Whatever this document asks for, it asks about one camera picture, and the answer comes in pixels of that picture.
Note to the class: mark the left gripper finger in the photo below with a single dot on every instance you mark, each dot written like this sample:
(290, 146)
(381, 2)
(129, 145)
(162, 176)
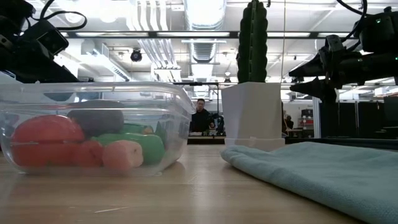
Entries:
(53, 74)

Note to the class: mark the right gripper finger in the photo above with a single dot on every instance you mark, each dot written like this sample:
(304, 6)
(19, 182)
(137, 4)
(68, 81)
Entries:
(314, 88)
(311, 68)

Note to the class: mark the red toy tomato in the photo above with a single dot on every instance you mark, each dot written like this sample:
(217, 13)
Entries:
(46, 130)

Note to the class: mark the brown toy kiwi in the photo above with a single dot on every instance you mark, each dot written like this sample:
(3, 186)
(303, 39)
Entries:
(96, 119)

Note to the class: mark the green toy pepper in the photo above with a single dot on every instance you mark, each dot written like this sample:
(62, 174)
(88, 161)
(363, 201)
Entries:
(136, 128)

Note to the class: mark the pink toy food piece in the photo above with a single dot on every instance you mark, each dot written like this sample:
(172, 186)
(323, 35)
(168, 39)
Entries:
(122, 154)

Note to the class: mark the green toy cucumber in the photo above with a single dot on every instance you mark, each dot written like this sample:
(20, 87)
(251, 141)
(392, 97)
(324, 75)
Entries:
(152, 147)

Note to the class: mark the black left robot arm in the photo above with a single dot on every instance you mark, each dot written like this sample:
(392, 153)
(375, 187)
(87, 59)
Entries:
(12, 12)

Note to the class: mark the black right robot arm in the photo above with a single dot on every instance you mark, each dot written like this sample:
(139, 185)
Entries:
(382, 34)

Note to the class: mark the clear plastic tupperware container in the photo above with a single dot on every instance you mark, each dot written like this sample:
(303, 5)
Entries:
(180, 124)

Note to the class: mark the person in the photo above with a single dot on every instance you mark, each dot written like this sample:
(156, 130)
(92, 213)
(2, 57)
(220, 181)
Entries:
(289, 123)
(200, 119)

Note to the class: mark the black partition panels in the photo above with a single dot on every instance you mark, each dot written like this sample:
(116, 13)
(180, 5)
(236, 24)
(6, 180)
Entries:
(357, 121)

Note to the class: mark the green cactus plant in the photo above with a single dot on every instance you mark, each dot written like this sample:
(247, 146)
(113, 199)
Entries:
(252, 40)

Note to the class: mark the white faceted plant pot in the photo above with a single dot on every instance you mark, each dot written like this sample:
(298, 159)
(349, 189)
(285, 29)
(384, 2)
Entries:
(252, 112)

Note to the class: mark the teal folded cloth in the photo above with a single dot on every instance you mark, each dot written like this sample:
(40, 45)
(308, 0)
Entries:
(311, 174)

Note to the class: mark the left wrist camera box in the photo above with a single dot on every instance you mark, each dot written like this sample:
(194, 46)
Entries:
(46, 37)

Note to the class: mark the black overhead camera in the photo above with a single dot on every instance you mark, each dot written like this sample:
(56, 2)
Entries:
(136, 56)

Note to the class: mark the silver ceiling air duct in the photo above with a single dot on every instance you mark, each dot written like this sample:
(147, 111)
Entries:
(203, 12)

